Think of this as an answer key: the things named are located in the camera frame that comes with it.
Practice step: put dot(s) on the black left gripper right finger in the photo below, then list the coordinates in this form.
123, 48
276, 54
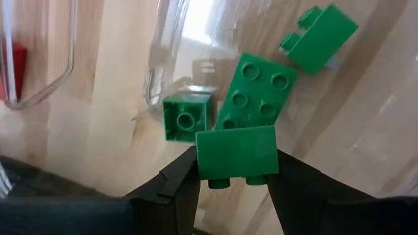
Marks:
326, 215

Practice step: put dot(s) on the clear plastic tray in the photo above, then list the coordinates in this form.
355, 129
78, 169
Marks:
170, 39

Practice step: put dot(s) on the green square toy brick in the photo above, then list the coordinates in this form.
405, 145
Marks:
171, 130
236, 151
323, 39

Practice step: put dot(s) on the red rectangular block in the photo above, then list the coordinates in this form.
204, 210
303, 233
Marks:
18, 65

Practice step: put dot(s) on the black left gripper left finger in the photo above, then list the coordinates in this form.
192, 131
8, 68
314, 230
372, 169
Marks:
98, 218

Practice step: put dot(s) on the green long toy brick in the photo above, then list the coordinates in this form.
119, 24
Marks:
258, 91

